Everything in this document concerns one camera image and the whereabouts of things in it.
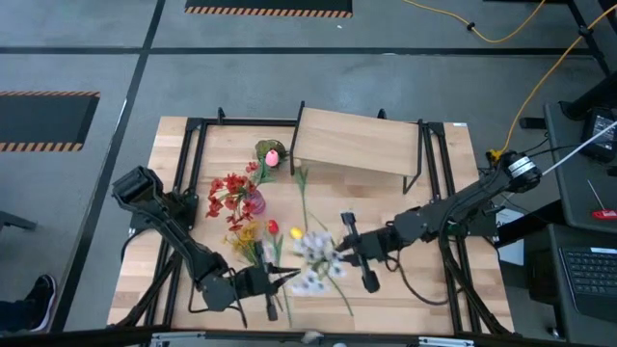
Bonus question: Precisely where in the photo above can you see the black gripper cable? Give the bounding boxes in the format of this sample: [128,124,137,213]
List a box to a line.
[187,269,250,330]
[385,254,453,307]

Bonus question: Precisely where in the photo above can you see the red artificial tulip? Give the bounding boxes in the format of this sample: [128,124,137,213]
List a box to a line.
[264,219,293,329]

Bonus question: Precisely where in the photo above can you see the yellow power cable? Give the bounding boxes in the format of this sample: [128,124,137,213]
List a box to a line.
[486,3,617,163]
[402,0,549,44]

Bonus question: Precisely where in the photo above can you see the red artificial flower bunch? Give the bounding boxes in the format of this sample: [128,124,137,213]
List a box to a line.
[205,160,264,233]

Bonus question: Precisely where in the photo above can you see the white artificial flower bunch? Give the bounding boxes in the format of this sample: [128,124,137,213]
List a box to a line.
[288,229,355,318]

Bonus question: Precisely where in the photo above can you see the grey chair leg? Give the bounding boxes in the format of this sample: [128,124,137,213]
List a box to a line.
[0,210,39,232]

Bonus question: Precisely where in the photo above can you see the wooden shelf with black legs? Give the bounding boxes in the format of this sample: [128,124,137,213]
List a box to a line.
[288,100,425,195]

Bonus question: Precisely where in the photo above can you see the black overhead rig bar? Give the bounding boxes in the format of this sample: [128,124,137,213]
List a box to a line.
[0,327,617,347]

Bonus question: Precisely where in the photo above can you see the black metal table frame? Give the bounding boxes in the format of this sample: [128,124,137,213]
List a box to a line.
[115,106,512,336]

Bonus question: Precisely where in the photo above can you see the white cable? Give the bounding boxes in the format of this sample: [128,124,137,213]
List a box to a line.
[542,120,617,177]

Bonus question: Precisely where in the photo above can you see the yellow artificial flower bunch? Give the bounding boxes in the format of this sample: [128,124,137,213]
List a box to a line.
[222,220,285,313]

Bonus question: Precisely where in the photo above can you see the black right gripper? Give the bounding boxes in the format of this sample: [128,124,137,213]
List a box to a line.
[335,210,401,294]

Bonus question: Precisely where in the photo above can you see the yellow artificial tulip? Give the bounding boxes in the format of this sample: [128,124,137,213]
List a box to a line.
[289,226,355,318]

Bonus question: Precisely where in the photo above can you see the potted green succulent plant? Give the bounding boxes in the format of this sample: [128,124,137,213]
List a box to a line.
[254,139,289,163]

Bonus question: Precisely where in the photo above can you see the purple ribbed glass vase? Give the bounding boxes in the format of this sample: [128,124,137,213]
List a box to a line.
[249,190,268,216]

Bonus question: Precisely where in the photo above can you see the white paper sheet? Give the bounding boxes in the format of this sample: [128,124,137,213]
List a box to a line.
[496,206,525,266]

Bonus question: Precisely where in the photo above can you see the dark grey desk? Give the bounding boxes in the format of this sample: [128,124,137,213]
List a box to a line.
[544,100,617,235]
[524,224,617,347]

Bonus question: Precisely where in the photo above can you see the pink artificial tulip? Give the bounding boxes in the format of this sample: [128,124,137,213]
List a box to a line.
[251,148,282,188]

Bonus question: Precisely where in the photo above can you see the red-handled screwdriver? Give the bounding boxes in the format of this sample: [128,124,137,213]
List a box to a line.
[586,179,617,222]

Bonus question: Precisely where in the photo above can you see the black hazard-striped floor mat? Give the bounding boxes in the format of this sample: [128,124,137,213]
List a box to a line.
[0,90,101,153]
[184,0,354,19]

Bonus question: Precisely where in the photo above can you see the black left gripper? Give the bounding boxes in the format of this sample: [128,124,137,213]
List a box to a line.
[235,240,301,322]

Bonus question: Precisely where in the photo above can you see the black laptop keyboard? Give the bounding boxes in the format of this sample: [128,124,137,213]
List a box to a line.
[558,246,617,324]

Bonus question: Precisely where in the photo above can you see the person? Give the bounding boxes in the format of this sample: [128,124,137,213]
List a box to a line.
[0,274,58,334]

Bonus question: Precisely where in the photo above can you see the black tripod stand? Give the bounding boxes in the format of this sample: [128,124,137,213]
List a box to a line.
[564,0,617,77]

